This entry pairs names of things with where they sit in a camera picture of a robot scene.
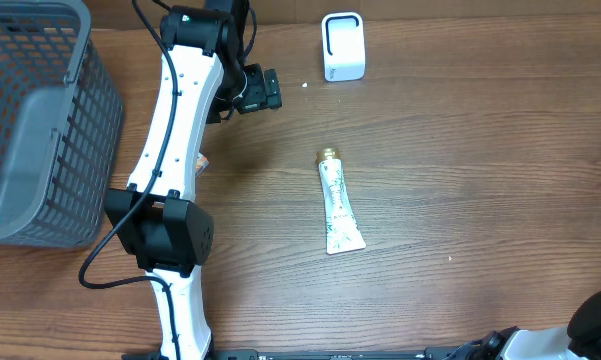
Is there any small orange tissue box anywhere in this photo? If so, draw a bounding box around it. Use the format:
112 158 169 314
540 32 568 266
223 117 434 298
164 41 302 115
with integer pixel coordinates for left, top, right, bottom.
195 153 209 177

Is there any white floral tube gold cap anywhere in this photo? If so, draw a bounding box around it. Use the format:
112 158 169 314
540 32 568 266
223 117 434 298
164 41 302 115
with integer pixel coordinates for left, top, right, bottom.
316 148 366 255

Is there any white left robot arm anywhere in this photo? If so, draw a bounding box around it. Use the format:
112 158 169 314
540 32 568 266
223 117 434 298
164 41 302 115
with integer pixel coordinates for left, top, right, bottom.
104 0 282 359

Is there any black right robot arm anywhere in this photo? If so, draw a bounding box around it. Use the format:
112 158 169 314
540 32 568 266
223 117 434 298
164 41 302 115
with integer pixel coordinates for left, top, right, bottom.
445 291 601 360

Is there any white barcode scanner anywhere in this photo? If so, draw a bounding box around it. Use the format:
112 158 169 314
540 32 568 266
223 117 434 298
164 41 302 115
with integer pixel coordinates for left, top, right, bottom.
321 12 366 82

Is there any dark grey plastic basket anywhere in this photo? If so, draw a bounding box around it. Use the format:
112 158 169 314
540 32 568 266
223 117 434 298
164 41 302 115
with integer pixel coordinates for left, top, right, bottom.
0 0 124 248

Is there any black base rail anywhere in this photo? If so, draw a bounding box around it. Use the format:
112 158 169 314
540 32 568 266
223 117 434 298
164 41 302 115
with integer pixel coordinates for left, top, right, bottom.
122 347 466 360

